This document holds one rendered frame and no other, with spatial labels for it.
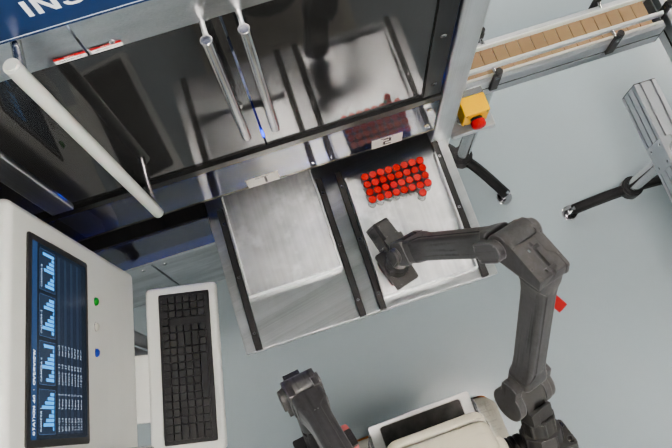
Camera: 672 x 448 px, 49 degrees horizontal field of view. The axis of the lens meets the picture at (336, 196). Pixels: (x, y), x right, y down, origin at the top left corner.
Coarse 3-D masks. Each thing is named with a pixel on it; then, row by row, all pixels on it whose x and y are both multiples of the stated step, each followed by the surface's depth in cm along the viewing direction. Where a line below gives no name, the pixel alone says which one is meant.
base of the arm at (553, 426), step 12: (552, 420) 149; (528, 432) 150; (540, 432) 149; (552, 432) 150; (564, 432) 154; (528, 444) 151; (540, 444) 149; (552, 444) 149; (564, 444) 151; (576, 444) 150
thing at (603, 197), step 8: (632, 176) 278; (656, 176) 280; (624, 184) 277; (648, 184) 278; (656, 184) 280; (608, 192) 278; (616, 192) 278; (624, 192) 277; (632, 192) 276; (640, 192) 277; (584, 200) 281; (592, 200) 280; (600, 200) 279; (608, 200) 279; (568, 208) 288; (576, 208) 282; (584, 208) 281; (568, 216) 287; (576, 216) 288
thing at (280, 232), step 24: (240, 192) 204; (264, 192) 204; (288, 192) 204; (312, 192) 203; (240, 216) 202; (264, 216) 202; (288, 216) 202; (312, 216) 201; (240, 240) 200; (264, 240) 200; (288, 240) 200; (312, 240) 199; (240, 264) 195; (264, 264) 198; (288, 264) 198; (312, 264) 197; (336, 264) 197; (264, 288) 196
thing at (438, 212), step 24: (432, 168) 204; (360, 192) 203; (432, 192) 202; (360, 216) 201; (384, 216) 200; (408, 216) 200; (432, 216) 200; (456, 216) 198; (432, 264) 196; (456, 264) 196; (384, 288) 195; (408, 288) 191
